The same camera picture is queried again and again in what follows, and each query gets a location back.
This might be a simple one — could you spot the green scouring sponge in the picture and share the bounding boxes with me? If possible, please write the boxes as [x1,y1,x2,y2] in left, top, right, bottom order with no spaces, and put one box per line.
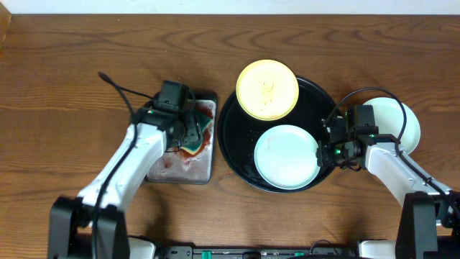
[180,110,213,156]

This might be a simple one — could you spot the light green plate with red stain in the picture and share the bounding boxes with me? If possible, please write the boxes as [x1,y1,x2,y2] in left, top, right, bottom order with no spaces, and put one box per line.
[254,124,321,191]

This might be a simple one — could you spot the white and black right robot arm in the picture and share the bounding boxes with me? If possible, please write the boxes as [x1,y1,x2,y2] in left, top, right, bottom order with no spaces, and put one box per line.
[316,114,459,258]

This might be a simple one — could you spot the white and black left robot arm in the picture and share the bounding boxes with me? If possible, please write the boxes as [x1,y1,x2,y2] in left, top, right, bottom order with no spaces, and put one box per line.
[47,104,213,258]

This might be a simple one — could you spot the black rectangular soapy water tray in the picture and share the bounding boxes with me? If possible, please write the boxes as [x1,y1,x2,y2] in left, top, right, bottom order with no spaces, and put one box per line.
[146,92,218,185]

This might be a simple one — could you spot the black round tray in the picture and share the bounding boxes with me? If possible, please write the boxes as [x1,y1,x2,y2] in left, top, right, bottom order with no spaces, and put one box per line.
[217,76,336,193]

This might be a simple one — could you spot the yellow round plate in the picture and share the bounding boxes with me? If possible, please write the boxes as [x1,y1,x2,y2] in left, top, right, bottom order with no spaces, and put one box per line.
[236,60,299,121]

